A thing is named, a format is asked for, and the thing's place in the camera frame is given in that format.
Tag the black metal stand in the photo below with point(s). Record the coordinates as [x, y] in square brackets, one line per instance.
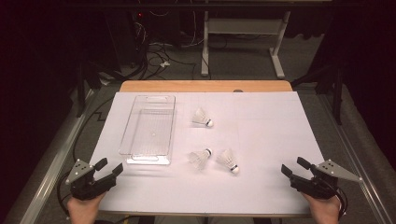
[337, 93]
[81, 87]

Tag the aluminium rail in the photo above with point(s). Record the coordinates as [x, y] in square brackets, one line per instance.
[53, 174]
[358, 168]

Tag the dark computer tower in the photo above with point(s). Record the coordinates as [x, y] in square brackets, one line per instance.
[124, 37]

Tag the person's left hand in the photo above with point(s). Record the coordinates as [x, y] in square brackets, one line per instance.
[84, 211]

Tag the white metal desk frame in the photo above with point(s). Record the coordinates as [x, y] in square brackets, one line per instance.
[246, 26]

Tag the wooden table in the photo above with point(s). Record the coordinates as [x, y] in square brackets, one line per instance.
[205, 86]

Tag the person's right hand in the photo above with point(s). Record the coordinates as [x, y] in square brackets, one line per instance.
[325, 211]

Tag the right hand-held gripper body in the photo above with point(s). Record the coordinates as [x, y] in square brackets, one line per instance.
[323, 186]

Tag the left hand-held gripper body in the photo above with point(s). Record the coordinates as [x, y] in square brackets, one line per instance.
[82, 185]

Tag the clear plastic container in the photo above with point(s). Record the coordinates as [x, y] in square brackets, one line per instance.
[149, 130]

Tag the white shuttlecock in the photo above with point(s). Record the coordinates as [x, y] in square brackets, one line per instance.
[198, 158]
[200, 118]
[228, 159]

